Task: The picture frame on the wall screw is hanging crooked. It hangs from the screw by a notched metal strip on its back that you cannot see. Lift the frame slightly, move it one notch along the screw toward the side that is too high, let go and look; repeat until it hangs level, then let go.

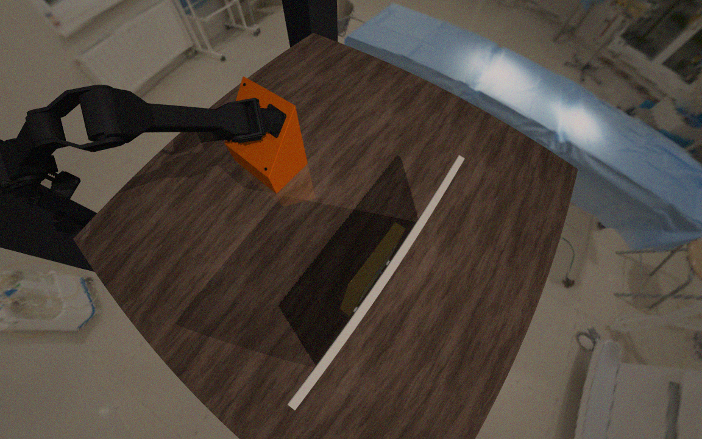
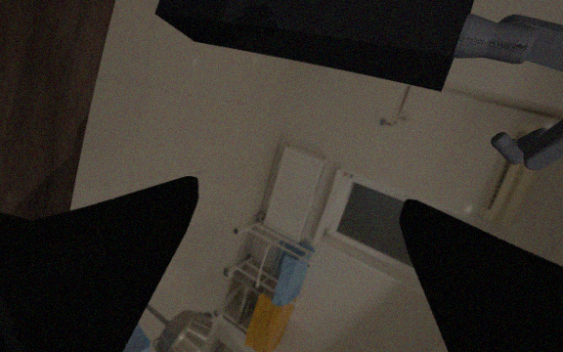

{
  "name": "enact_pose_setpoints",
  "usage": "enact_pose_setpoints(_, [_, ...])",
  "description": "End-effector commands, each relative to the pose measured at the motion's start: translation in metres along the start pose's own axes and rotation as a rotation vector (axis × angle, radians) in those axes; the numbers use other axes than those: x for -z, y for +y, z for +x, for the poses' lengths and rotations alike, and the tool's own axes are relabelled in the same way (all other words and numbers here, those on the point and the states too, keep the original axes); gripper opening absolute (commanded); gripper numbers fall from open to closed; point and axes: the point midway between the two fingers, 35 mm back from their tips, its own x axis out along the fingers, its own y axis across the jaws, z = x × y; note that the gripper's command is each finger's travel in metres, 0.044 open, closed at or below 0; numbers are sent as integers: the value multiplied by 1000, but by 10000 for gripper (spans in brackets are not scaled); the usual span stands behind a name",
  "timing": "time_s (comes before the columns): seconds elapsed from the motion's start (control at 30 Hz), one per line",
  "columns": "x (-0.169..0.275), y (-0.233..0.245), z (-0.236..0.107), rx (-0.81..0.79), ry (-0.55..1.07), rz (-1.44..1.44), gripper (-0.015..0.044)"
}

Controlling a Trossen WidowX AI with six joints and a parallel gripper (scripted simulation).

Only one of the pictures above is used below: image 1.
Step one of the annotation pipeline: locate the gold picture frame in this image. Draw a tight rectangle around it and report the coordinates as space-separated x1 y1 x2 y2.
340 223 406 316

